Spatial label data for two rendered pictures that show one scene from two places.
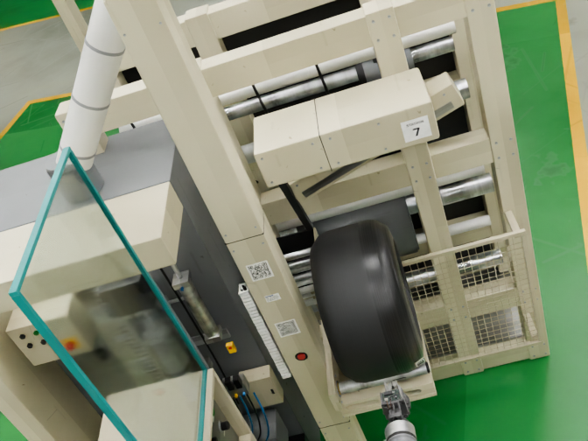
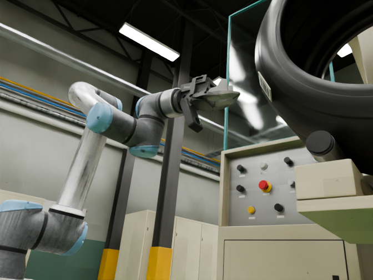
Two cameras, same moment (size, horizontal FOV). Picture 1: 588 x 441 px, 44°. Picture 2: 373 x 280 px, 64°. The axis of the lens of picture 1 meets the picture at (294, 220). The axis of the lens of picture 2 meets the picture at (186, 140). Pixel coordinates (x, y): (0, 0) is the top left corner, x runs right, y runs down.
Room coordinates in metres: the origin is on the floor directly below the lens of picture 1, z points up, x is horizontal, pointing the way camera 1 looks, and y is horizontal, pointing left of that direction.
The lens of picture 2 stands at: (1.73, -0.74, 0.67)
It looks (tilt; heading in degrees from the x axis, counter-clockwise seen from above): 25 degrees up; 119
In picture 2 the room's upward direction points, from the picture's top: 6 degrees clockwise
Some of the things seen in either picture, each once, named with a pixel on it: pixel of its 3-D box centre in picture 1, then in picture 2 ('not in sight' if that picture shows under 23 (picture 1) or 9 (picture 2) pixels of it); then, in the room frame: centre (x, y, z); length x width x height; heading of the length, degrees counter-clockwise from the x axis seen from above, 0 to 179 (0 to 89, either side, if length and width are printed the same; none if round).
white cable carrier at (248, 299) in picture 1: (267, 332); not in sight; (1.90, 0.24, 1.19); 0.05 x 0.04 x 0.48; 169
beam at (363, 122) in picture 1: (343, 128); not in sight; (2.15, -0.28, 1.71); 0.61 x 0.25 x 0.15; 79
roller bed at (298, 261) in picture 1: (304, 270); not in sight; (2.30, 0.04, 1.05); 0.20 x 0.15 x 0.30; 79
